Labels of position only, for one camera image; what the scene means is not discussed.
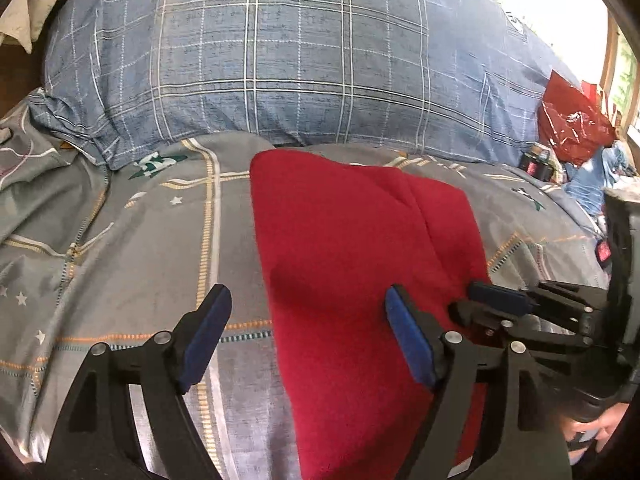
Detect dark jar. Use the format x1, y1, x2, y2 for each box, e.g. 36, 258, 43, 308
520, 142, 557, 183

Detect wooden window frame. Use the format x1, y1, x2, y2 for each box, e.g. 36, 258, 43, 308
597, 10, 640, 146

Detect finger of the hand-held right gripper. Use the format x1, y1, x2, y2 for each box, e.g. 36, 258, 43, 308
467, 281, 609, 317
447, 300, 598, 356

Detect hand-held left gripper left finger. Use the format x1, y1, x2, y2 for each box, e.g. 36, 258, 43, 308
47, 284, 233, 480

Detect blue plaid pillow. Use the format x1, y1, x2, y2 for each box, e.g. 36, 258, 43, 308
27, 0, 591, 172

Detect white cloth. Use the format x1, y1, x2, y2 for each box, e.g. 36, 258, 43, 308
0, 0, 76, 54

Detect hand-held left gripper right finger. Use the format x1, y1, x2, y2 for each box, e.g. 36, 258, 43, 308
384, 284, 574, 480

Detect red plastic bag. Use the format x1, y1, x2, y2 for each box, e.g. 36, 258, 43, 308
537, 69, 621, 166

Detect person's right hand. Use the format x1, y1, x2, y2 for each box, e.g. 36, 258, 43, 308
561, 401, 629, 467

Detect grey printed bed sheet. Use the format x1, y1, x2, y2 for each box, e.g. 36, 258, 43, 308
0, 87, 613, 480

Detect blue denim cloth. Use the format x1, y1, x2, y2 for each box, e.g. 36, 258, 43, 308
562, 140, 640, 221

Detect red knit garment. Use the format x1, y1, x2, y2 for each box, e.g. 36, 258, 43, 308
249, 149, 493, 480

